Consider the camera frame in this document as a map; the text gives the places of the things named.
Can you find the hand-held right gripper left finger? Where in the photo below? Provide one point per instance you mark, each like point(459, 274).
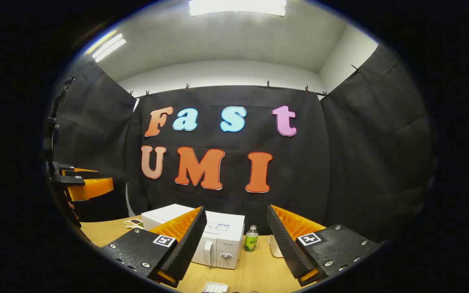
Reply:
point(189, 240)

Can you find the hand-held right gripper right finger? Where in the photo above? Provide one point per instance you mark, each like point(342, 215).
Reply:
point(285, 244)

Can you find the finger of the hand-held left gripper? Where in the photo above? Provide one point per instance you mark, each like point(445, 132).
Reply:
point(80, 173)
point(92, 188)

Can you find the white microwave oven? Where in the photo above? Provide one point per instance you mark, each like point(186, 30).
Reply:
point(226, 236)

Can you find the white food tray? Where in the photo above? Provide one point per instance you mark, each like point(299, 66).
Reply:
point(214, 288)

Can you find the white toaster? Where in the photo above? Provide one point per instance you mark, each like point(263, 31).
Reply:
point(274, 246)

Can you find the green label drink bottle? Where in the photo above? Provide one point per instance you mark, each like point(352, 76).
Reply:
point(251, 242)

